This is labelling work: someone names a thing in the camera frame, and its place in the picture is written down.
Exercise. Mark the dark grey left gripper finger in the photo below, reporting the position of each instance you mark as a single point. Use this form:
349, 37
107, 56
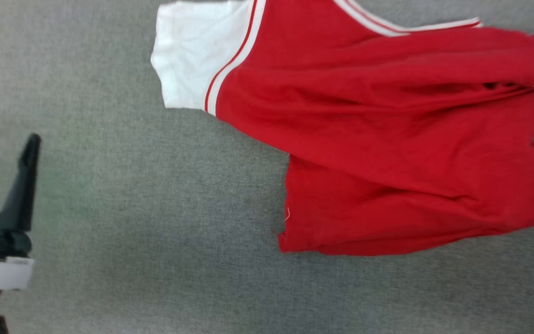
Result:
21, 195

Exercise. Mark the red and white jersey shirt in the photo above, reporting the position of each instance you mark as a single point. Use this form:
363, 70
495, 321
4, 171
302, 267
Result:
387, 139

